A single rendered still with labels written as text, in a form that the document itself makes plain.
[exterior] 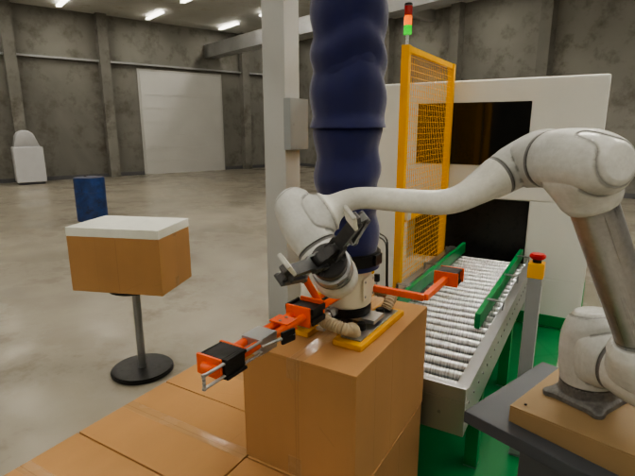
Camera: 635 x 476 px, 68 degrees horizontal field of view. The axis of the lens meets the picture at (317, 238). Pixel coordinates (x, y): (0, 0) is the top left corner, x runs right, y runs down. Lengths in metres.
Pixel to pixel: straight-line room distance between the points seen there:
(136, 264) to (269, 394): 1.66
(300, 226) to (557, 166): 0.56
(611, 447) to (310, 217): 0.95
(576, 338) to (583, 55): 12.39
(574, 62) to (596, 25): 0.87
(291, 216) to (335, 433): 0.67
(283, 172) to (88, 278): 1.35
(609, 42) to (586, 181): 12.48
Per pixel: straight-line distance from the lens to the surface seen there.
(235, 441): 1.80
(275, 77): 2.95
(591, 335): 1.52
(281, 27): 2.97
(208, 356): 1.13
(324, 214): 1.10
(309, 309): 1.35
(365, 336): 1.51
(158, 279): 2.97
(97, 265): 3.15
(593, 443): 1.51
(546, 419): 1.55
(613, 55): 13.46
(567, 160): 1.10
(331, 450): 1.51
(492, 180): 1.20
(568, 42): 13.91
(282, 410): 1.54
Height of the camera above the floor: 1.60
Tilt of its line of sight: 13 degrees down
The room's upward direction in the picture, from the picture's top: straight up
